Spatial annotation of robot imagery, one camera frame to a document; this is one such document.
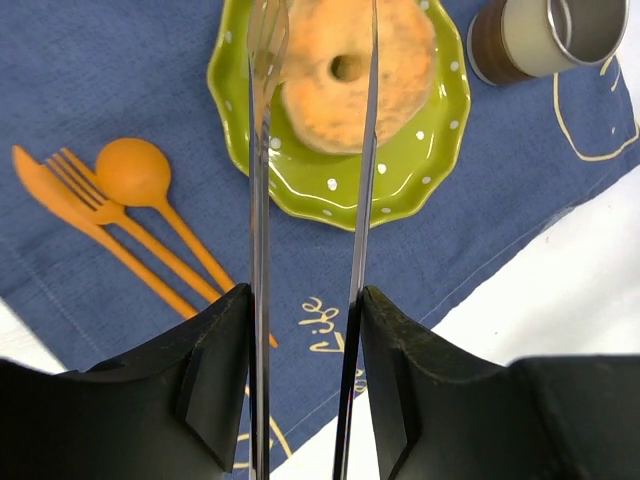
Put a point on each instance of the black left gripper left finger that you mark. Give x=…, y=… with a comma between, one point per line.
x=167, y=409

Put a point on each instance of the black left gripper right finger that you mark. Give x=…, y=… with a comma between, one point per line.
x=439, y=412

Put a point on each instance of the metal tongs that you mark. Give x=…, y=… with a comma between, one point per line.
x=267, y=41

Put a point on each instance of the blue fish-print placemat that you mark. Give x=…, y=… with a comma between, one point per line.
x=530, y=246

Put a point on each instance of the orange plastic spoon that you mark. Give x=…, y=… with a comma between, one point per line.
x=136, y=173

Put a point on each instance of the orange plastic fork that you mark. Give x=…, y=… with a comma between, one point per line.
x=89, y=197

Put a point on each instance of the green polka-dot plate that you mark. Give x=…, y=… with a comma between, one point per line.
x=324, y=188

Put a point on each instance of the steel cup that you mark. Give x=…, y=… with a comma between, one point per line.
x=512, y=41

